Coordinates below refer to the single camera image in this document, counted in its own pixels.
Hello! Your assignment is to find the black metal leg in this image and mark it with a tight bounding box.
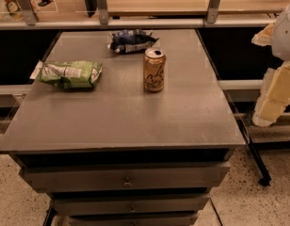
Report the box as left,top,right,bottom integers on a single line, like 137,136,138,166
236,118,271,186

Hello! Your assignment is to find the grey drawer cabinet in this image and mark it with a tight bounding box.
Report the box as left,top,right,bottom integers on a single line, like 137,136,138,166
0,28,247,226

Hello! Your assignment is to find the orange snack package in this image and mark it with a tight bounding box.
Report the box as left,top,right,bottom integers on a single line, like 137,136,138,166
0,0,38,24

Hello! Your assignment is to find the blue chip bag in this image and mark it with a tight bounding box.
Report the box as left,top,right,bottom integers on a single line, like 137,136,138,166
107,29,158,55

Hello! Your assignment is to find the top drawer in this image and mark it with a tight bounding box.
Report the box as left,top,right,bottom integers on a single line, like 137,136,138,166
23,162,230,193

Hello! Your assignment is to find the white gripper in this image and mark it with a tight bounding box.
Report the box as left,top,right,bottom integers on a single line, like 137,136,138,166
251,4,290,127

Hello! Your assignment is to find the wooden shelf with brackets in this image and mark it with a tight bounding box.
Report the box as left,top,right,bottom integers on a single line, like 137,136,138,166
0,0,290,30

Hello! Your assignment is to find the orange La Croix can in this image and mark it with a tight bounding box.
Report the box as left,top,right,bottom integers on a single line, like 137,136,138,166
143,48,166,92

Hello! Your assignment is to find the green chip bag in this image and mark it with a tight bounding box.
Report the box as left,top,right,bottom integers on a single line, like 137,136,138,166
30,60,103,89

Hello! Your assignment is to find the small black object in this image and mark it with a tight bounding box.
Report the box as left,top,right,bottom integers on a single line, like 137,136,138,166
38,0,53,7

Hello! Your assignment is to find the drawer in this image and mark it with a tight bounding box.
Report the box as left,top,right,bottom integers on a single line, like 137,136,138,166
69,212,198,226
53,194,209,216
23,162,230,193

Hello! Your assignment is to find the bottom drawer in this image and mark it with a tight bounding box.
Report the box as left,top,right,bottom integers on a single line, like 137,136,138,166
69,212,198,226

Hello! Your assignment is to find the middle drawer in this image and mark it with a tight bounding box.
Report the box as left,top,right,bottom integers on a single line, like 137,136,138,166
53,194,209,216

